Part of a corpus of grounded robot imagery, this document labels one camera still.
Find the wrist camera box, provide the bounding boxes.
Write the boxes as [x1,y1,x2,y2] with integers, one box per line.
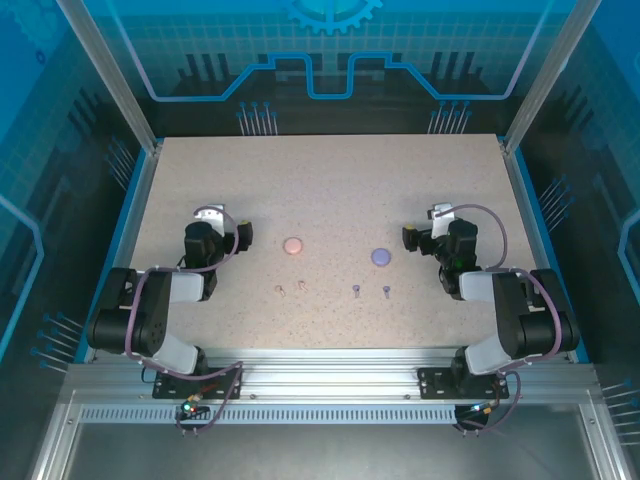
[193,202,226,234]
[427,202,457,241]

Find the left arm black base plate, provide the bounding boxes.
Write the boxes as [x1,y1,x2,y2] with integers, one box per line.
[152,367,245,400]

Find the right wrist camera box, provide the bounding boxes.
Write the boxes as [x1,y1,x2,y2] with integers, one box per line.
[427,202,457,241]

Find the right aluminium frame post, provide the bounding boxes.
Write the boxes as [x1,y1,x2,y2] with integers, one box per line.
[501,0,609,155]

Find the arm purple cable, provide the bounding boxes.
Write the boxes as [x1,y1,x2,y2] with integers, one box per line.
[123,203,246,437]
[432,203,564,436]

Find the left small LED board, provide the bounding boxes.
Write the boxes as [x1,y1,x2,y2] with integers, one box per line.
[178,394,209,420]

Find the aluminium mounting rail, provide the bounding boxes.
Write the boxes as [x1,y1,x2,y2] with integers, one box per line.
[67,348,596,406]

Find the aluminium frame post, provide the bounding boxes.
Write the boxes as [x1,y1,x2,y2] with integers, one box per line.
[55,0,165,154]
[501,0,609,155]

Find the small led board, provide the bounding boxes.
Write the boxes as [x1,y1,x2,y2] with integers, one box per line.
[178,394,209,420]
[457,402,496,422]

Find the aluminium side rail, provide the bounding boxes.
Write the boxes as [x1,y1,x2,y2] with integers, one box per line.
[94,142,164,361]
[502,144,594,364]

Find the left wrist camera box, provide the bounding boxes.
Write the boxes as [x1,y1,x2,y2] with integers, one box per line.
[193,202,226,234]

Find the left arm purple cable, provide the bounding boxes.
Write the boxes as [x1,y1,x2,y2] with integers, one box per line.
[123,203,246,437]

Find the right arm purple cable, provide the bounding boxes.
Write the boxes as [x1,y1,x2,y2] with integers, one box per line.
[432,203,564,436]

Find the slotted grey cable duct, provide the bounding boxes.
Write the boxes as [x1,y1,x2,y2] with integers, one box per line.
[79,405,459,425]

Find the left aluminium side rail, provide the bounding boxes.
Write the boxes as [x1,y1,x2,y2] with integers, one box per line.
[94,142,164,361]

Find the right aluminium side rail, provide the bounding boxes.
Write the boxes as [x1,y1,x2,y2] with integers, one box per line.
[502,144,594,364]

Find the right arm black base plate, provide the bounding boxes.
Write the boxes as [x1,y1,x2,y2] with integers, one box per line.
[417,367,511,401]

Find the grey metal base panel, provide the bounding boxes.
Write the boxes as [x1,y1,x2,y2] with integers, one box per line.
[64,422,601,480]

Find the right small LED board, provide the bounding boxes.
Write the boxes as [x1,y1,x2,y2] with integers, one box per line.
[457,402,496,422]

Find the left aluminium frame post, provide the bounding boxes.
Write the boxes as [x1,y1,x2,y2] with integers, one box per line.
[55,0,165,154]

